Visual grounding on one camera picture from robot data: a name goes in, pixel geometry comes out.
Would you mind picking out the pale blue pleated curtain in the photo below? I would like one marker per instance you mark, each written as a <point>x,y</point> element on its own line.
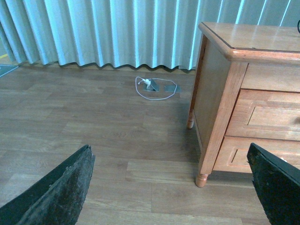
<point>125,32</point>

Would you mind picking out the wooden nightstand cabinet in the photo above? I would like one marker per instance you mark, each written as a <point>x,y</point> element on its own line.
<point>233,57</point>

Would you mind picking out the open metal floor socket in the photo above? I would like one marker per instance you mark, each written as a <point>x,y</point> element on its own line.
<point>150,85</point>

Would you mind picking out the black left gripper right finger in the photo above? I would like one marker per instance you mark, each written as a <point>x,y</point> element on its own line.
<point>277,184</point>

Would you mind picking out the green floor sign mat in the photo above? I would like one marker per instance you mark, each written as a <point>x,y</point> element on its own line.
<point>5,69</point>

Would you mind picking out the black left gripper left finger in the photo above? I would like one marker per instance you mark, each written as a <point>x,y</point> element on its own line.
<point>57,198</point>

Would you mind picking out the closed metal floor socket cover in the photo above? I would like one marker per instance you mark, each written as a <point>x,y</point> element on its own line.
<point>172,88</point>

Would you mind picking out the wooden drawer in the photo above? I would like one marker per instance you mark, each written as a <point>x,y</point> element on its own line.
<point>267,115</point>
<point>232,156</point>

